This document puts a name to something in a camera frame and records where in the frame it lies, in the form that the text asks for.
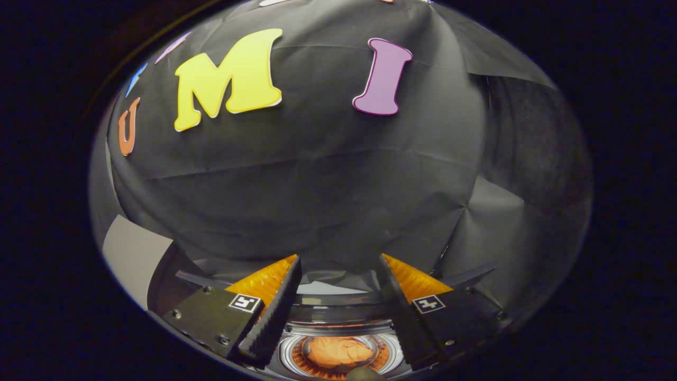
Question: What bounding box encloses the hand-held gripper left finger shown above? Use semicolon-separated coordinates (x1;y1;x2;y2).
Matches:
161;255;302;369

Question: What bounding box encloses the grey cabinet with dark frame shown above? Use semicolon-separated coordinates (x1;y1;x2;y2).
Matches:
102;214;212;313

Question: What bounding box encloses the washing machine lid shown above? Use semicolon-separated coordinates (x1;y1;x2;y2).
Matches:
175;262;500;380

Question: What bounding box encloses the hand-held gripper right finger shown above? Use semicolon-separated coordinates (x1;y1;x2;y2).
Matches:
378;253;508;371

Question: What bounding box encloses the orange polo shirt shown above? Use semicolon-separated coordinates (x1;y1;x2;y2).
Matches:
307;336;375;369

